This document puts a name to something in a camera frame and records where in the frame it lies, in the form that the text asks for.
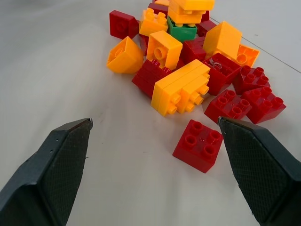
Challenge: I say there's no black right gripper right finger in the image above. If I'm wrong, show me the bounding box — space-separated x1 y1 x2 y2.
217 116 301 226

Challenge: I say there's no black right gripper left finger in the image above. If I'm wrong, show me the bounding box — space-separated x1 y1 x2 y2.
0 118 94 226

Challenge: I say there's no red square toy block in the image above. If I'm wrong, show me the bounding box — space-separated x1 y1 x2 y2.
240 86 287 125
196 20 217 38
232 65 271 96
147 2 169 17
180 36 207 65
204 89 253 124
202 52 242 97
109 9 140 40
172 119 223 174

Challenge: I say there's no long yellow toy block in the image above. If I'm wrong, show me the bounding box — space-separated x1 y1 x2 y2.
150 59 211 117

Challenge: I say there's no long red toy block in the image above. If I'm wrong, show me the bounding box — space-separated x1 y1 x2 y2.
131 58 172 99

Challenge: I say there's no green plastic building brick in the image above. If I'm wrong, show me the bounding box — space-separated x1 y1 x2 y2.
166 16 198 43

